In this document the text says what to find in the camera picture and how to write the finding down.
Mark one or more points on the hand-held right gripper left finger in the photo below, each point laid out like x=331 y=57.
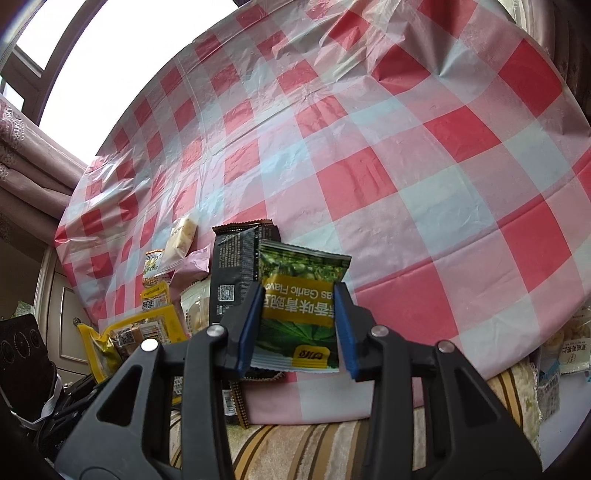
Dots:
x=247 y=332

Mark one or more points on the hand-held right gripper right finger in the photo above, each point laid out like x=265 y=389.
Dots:
x=346 y=332

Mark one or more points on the green pea snack packet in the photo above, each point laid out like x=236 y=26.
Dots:
x=300 y=300

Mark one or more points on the purple cardboard box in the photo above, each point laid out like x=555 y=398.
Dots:
x=575 y=415

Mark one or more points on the green white bag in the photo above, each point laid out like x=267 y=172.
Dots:
x=23 y=308

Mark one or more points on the cream cabinet with drawers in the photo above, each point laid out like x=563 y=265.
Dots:
x=60 y=323

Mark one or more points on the clear beige snack packet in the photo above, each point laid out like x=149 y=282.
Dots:
x=194 y=309

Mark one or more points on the black snack packet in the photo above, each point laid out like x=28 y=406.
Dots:
x=270 y=233
x=231 y=267

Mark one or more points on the pink snack packet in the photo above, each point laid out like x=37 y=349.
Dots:
x=191 y=270

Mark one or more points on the large yellow snack packet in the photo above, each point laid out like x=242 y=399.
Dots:
x=152 y=323

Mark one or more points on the small yellow snack packet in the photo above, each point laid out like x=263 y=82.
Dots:
x=154 y=295

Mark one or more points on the striped plush blanket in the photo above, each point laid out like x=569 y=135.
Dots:
x=314 y=447

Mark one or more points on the red white checkered tablecloth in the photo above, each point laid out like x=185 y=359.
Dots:
x=369 y=138

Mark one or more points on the white puffed snack packet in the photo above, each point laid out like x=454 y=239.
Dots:
x=568 y=341

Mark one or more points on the brown window frame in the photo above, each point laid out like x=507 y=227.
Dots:
x=69 y=37

